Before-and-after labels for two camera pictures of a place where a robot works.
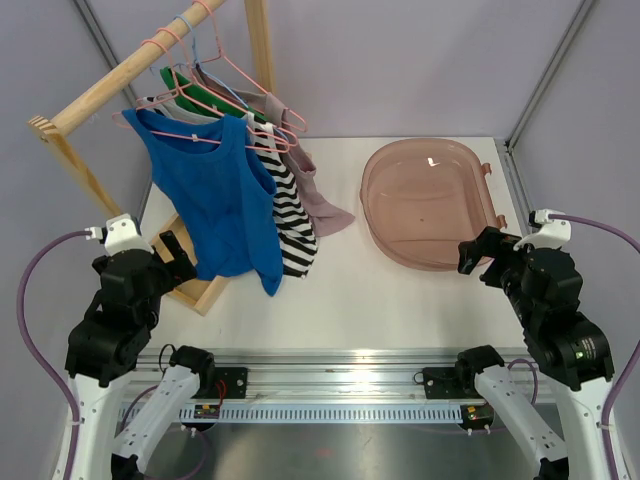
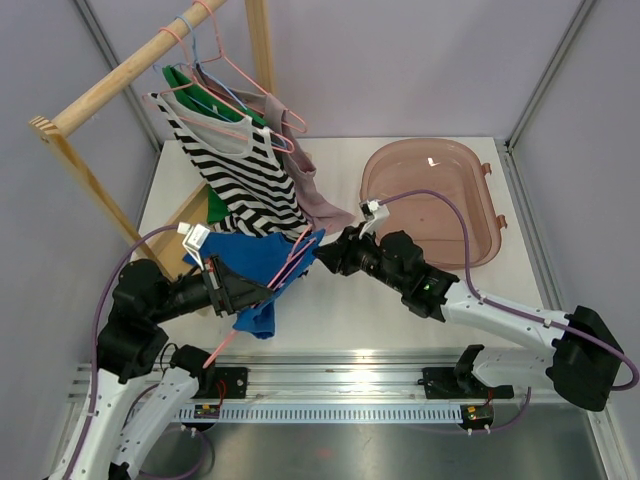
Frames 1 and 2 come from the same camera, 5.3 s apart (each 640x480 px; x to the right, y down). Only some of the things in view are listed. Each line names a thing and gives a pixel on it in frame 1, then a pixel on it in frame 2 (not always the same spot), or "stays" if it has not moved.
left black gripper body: (165, 282) to (212, 273)
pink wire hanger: (176, 103) to (290, 146)
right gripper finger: (491, 242) to (330, 255)
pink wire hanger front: (283, 147) to (275, 284)
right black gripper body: (513, 275) to (363, 254)
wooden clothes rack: (197, 295) stays
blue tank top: (218, 194) to (272, 262)
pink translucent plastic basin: (423, 197) stays
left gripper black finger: (187, 268) to (242, 293)
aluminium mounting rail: (341, 386) stays
